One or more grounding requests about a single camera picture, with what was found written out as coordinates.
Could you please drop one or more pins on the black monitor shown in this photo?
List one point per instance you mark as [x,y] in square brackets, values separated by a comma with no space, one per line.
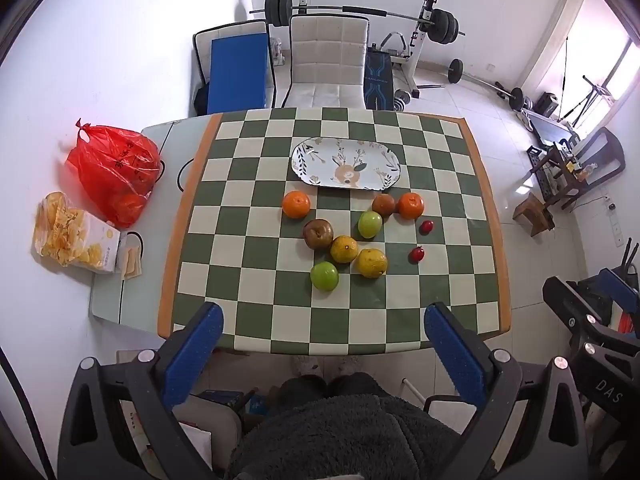
[552,127]

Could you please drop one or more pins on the black barbell with plates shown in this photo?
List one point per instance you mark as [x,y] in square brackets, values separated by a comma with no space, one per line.
[360,10]

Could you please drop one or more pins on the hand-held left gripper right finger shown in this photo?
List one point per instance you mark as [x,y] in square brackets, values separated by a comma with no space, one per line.
[450,347]

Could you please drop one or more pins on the small barbell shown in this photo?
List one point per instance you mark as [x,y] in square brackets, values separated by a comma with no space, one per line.
[480,80]

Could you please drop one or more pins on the yellow citrus fruit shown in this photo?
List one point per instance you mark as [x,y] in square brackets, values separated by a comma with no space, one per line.
[372,262]
[344,249]

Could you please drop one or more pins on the black speaker box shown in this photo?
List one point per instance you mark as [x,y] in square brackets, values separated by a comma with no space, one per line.
[548,105]

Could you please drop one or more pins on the orange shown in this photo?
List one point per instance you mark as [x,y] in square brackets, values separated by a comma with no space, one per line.
[411,205]
[296,204]

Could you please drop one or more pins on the wooden stool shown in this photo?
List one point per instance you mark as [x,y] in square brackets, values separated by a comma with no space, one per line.
[534,212]

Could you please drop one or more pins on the reddish brown apple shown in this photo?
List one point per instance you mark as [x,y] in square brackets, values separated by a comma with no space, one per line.
[317,234]

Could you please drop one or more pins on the rough reddish brown citrus fruit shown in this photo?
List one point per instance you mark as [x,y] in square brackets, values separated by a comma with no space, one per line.
[383,205]

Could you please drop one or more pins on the black tripod stand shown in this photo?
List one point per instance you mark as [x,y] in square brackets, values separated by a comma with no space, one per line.
[587,95]

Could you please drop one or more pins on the white padded chair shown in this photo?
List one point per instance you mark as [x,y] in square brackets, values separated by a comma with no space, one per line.
[325,60]

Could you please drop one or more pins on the blue cushion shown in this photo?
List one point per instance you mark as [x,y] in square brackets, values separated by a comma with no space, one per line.
[239,72]

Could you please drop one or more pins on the green checkered table mat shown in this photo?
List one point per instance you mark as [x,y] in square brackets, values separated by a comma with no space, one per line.
[250,240]

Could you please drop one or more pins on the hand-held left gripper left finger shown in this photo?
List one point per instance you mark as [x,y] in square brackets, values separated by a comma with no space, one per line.
[197,345]

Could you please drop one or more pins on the white glass table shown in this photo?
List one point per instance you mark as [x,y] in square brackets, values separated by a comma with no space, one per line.
[150,240]

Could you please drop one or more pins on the green apple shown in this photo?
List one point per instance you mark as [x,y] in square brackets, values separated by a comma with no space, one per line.
[370,224]
[324,275]

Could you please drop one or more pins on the chip snack box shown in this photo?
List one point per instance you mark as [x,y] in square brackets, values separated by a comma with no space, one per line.
[75,235]

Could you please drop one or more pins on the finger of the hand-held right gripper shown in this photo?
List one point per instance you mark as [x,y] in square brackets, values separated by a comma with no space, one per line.
[575,310]
[616,278]

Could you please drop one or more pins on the red plastic bag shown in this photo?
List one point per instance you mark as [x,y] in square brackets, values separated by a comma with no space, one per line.
[112,170]

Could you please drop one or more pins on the floral oval plate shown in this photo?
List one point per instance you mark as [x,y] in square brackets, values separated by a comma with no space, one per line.
[347,164]

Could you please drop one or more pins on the fuzzy light slipper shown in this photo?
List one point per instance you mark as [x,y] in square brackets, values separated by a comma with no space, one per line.
[348,366]
[307,365]

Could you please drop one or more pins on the white barbell rack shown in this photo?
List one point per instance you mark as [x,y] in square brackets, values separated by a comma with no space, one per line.
[417,45]

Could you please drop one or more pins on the dumbbell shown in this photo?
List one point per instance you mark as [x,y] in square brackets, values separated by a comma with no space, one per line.
[401,100]

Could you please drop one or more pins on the dark wooden chair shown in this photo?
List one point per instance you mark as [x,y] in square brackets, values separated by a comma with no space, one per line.
[602,152]

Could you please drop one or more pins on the black weight bench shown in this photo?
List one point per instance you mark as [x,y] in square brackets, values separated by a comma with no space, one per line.
[378,77]

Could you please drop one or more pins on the small snack packet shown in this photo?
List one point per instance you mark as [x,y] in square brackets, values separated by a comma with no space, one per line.
[131,262]

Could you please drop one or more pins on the small red tomato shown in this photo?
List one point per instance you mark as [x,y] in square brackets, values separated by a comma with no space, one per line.
[425,226]
[417,254]

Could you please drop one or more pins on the person's dark fleece clothing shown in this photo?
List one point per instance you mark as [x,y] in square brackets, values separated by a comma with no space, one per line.
[350,435]

